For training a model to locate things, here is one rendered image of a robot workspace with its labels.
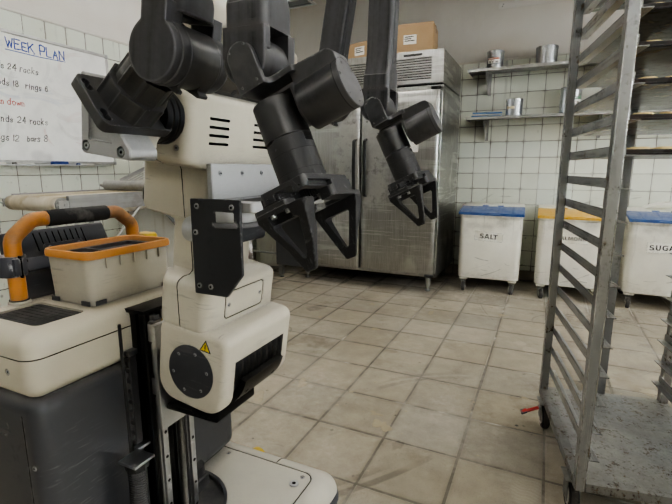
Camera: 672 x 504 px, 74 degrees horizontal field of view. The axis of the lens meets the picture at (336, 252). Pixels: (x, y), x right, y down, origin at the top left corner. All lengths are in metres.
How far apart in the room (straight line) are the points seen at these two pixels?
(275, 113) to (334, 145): 3.65
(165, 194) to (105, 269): 0.25
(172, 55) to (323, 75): 0.19
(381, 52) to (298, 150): 0.48
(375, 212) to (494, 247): 1.08
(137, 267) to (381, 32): 0.72
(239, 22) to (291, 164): 0.17
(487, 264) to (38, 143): 3.61
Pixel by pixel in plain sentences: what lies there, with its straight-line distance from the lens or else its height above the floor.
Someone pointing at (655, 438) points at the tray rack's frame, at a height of 0.15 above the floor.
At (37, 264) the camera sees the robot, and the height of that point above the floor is 0.88.
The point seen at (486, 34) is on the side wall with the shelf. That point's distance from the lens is 4.89.
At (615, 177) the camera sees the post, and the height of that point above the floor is 1.07.
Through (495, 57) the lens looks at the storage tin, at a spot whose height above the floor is 2.08.
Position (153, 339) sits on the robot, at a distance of 0.98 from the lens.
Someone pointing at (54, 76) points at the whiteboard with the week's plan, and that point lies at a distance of 3.93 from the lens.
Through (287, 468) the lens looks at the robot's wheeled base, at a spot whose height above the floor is 0.28.
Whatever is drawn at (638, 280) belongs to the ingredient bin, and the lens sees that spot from 4.20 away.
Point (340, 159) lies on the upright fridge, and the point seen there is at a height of 1.18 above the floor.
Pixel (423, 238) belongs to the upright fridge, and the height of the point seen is 0.50.
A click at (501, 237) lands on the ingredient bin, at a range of 4.09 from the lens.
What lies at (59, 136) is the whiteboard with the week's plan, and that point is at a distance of 3.88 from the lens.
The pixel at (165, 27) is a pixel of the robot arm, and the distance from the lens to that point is 0.62.
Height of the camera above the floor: 1.09
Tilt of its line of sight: 11 degrees down
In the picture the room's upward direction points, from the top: straight up
